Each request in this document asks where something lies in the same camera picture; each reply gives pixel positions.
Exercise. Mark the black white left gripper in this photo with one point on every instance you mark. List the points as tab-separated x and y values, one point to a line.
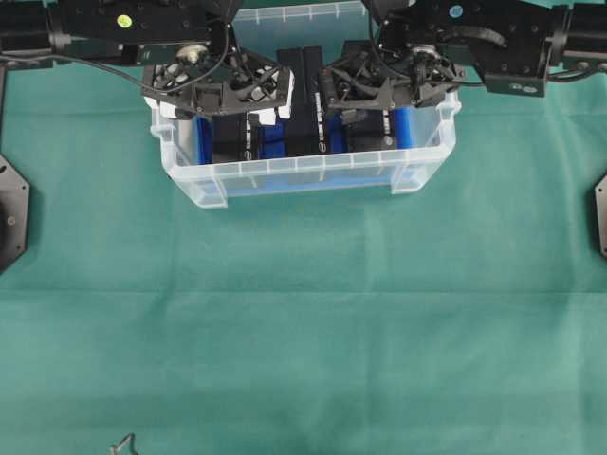
241	85

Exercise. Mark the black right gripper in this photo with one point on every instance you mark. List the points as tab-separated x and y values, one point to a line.
417	77

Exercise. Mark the black realsense box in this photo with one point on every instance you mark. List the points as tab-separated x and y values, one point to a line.
234	139
305	131
366	126

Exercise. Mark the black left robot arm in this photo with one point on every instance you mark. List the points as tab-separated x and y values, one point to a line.
183	55

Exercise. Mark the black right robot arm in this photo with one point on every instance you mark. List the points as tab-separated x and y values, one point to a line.
505	47

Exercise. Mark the clear plastic storage case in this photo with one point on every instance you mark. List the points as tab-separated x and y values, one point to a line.
267	30

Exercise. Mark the blue plastic liner sheet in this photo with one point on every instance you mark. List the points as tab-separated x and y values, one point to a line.
334	169

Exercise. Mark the green table cloth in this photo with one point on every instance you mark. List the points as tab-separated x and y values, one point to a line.
466	318

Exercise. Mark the black frame rail left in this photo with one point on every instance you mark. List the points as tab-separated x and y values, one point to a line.
3	80

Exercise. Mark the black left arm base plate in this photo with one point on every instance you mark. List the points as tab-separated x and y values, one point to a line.
14	214

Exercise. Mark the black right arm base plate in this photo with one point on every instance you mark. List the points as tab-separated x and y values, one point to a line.
601	206

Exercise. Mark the bent metal wire clip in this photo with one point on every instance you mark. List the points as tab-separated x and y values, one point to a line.
127	445

